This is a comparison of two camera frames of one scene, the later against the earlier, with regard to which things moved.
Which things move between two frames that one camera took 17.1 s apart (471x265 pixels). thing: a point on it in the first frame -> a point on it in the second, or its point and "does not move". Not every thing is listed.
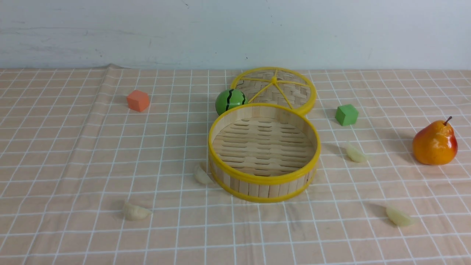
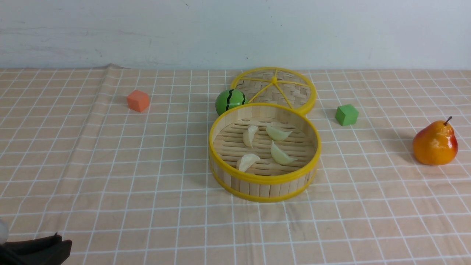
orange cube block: [138, 100] does not move
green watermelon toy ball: [229, 99] does not move
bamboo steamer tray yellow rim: [264, 152] does not move
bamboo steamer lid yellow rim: [276, 85] does not move
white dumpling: [201, 177] -> [248, 135]
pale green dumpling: [398, 219] -> [279, 156]
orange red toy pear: [435, 144] does not move
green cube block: [346, 115] does not move
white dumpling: [133, 214] -> [247, 161]
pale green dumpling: [355, 155] -> [276, 134]
